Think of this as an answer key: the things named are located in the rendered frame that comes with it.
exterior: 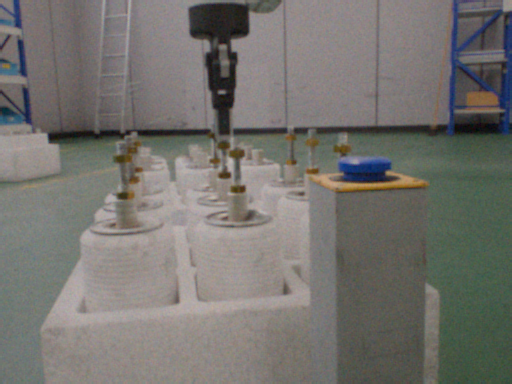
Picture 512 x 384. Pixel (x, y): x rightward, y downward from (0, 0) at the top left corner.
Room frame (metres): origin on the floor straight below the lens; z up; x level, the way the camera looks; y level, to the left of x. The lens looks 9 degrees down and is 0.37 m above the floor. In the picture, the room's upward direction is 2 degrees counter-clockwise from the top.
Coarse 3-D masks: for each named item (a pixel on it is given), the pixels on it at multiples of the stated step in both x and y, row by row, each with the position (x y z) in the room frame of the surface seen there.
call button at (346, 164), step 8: (344, 160) 0.39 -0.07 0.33; (352, 160) 0.39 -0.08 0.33; (360, 160) 0.38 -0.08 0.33; (368, 160) 0.38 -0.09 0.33; (376, 160) 0.38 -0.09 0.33; (384, 160) 0.38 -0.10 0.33; (344, 168) 0.39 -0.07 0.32; (352, 168) 0.38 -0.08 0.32; (360, 168) 0.38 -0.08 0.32; (368, 168) 0.38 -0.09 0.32; (376, 168) 0.38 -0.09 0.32; (384, 168) 0.38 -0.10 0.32; (344, 176) 0.39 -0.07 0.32; (352, 176) 0.39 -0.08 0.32; (360, 176) 0.38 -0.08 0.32; (368, 176) 0.38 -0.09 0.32; (376, 176) 0.38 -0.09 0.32; (384, 176) 0.39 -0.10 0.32
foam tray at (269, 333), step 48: (192, 288) 0.54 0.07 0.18; (288, 288) 0.55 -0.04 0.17; (432, 288) 0.52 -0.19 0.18; (48, 336) 0.45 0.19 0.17; (96, 336) 0.46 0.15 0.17; (144, 336) 0.46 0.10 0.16; (192, 336) 0.47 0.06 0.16; (240, 336) 0.48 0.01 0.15; (288, 336) 0.48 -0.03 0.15; (432, 336) 0.51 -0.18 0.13
